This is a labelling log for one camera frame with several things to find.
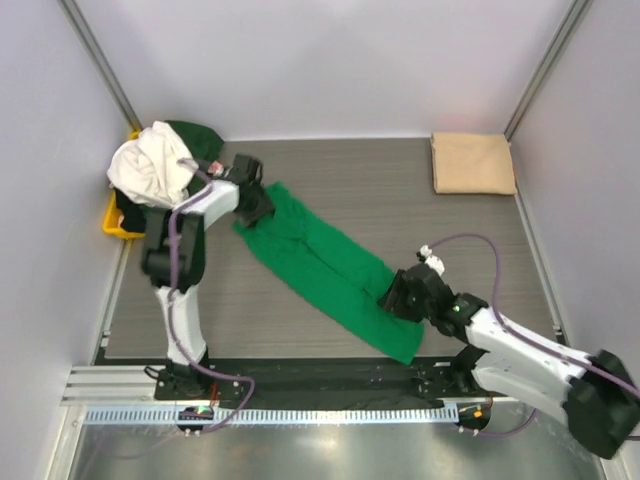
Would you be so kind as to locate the white slotted cable duct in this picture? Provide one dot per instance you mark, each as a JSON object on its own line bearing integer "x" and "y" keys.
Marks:
{"x": 200, "y": 415}

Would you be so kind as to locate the folded beige t-shirt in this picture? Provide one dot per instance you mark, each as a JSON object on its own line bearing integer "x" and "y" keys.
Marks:
{"x": 465, "y": 163}

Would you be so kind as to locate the dark green t-shirt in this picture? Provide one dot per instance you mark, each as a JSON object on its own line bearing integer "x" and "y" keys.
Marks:
{"x": 204, "y": 144}

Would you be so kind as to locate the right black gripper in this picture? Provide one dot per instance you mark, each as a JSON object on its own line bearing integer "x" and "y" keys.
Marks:
{"x": 391, "y": 300}

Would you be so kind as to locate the white t-shirt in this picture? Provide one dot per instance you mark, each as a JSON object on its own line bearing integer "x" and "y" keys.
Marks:
{"x": 154, "y": 169}

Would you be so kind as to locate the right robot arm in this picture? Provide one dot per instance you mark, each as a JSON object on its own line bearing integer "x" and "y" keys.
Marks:
{"x": 592, "y": 395}

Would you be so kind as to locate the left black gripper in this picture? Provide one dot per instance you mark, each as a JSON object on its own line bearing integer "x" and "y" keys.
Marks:
{"x": 265, "y": 208}

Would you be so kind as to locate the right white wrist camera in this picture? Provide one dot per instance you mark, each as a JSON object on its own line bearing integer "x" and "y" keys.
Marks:
{"x": 426, "y": 256}

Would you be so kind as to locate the bright green t-shirt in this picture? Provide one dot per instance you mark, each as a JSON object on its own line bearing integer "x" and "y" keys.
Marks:
{"x": 331, "y": 272}

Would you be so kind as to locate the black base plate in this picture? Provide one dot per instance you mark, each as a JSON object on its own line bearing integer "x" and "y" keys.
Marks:
{"x": 332, "y": 384}

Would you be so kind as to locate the right aluminium frame post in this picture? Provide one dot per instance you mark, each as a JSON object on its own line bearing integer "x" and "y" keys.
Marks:
{"x": 563, "y": 34}

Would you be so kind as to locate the pink garment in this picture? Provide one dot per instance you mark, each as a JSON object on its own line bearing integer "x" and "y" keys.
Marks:
{"x": 216, "y": 168}

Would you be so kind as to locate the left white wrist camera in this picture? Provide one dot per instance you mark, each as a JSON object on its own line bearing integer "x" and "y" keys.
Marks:
{"x": 221, "y": 175}

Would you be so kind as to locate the yellow plastic bin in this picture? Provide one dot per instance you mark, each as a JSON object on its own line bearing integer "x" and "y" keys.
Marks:
{"x": 125, "y": 214}

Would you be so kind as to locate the left aluminium frame post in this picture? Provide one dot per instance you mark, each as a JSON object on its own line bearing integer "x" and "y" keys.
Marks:
{"x": 87, "y": 38}

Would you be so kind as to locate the aluminium front rail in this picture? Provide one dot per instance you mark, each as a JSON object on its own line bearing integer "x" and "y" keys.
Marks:
{"x": 121, "y": 383}

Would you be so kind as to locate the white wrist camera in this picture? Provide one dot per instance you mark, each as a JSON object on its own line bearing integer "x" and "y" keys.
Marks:
{"x": 426, "y": 256}
{"x": 221, "y": 175}

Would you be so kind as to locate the aluminium frame post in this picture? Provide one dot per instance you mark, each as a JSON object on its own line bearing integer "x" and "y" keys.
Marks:
{"x": 563, "y": 34}
{"x": 87, "y": 38}

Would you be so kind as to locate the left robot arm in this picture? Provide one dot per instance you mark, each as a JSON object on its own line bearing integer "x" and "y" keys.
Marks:
{"x": 173, "y": 258}

